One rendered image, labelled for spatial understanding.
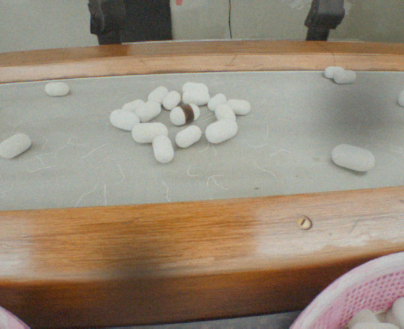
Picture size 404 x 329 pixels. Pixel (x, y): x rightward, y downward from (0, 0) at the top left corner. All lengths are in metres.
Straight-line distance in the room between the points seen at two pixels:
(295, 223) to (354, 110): 0.25
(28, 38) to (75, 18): 0.46
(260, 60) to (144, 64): 0.20
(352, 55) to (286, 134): 0.30
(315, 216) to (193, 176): 0.11
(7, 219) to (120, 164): 0.10
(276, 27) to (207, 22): 0.63
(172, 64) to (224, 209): 0.33
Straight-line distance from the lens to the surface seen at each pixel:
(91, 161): 0.26
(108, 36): 0.73
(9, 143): 0.31
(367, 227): 0.19
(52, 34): 2.57
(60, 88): 0.41
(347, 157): 0.26
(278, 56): 0.49
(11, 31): 2.71
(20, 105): 0.43
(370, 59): 0.58
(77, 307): 0.20
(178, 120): 0.28
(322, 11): 0.80
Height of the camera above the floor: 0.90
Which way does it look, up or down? 41 degrees down
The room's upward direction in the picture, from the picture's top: straight up
